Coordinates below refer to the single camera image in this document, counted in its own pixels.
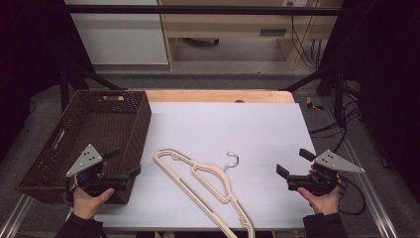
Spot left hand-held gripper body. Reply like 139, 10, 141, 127
65, 144, 132, 198

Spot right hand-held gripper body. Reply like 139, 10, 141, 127
285, 149, 366, 196

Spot brown woven basket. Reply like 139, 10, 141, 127
15, 89, 153, 205

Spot person's right hand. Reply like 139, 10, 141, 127
296, 186, 343, 216

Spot person's left hand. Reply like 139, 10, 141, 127
71, 178, 116, 221

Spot yellow and black object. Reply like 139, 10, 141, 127
305, 96, 325, 112

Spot white table mat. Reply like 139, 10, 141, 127
93, 101, 316, 231

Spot black stand strut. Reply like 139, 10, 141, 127
281, 63, 346, 127
58, 62, 128, 110

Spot black curtain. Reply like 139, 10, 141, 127
318, 0, 420, 199
0, 0, 97, 160

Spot white cabinet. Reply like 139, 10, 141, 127
63, 0, 169, 66

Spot light wooden desk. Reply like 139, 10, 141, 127
157, 0, 345, 71

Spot left hand-held gripper cable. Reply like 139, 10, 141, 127
62, 182, 76, 207

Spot hand-held gripper cable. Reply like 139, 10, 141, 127
62, 182, 76, 207
336, 175, 368, 216

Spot black floor cables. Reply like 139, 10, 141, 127
309, 82, 363, 154

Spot right hand-held gripper cable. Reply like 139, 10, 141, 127
336, 175, 368, 216

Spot aluminium rail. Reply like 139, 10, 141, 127
321, 98, 400, 238
0, 194, 34, 238

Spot black hanging cables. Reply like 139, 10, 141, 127
288, 1, 322, 70

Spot grey drawer handle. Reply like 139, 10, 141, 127
260, 29, 287, 37

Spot black horizontal frame bar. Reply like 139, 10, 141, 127
63, 4, 343, 16

